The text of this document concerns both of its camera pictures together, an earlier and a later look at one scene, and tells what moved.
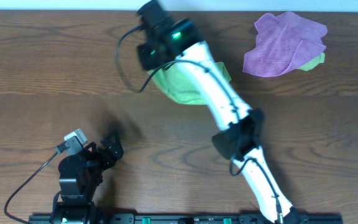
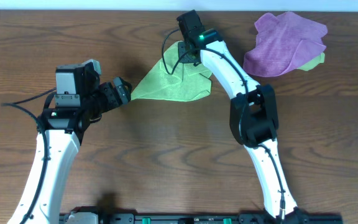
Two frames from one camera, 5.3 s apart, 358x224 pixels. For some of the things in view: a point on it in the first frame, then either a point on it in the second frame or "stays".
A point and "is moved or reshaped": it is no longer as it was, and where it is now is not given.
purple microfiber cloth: (284, 43) stays
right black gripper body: (148, 59) to (183, 55)
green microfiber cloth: (171, 79) is moved or reshaped
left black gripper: (101, 152) to (114, 98)
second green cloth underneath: (311, 64) stays
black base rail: (199, 218) stays
